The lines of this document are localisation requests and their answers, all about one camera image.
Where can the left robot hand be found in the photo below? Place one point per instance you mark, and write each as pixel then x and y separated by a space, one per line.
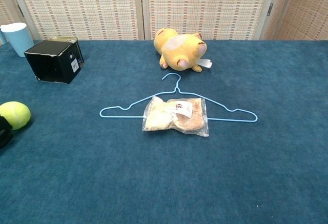
pixel 5 133

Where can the green tennis ball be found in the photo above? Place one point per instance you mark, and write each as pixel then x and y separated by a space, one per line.
pixel 16 115

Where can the black open box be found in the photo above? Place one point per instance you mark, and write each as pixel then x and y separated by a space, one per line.
pixel 55 61

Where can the light blue lidded cup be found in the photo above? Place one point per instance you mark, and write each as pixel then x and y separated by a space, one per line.
pixel 18 38

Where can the blue table mat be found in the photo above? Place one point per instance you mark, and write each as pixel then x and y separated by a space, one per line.
pixel 164 144

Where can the clear bag of snacks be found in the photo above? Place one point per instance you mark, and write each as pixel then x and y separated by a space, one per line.
pixel 175 117

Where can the yellow plush toy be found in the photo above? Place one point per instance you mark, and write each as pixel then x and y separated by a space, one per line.
pixel 179 49

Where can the woven folding screen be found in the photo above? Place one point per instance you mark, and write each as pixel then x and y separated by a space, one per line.
pixel 164 6

